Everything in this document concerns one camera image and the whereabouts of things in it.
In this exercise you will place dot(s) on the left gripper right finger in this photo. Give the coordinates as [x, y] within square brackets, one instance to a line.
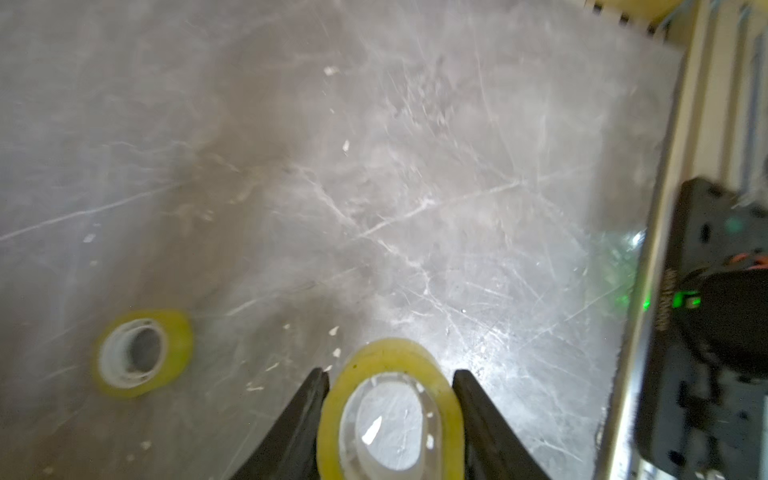
[492, 449]

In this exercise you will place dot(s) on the aluminium rail frame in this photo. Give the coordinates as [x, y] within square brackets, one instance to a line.
[717, 131]

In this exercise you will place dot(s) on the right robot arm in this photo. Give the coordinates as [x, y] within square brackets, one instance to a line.
[723, 315]

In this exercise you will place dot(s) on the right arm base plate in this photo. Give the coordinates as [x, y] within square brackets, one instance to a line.
[697, 420]

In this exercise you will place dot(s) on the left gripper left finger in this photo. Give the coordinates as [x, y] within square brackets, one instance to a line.
[289, 449]

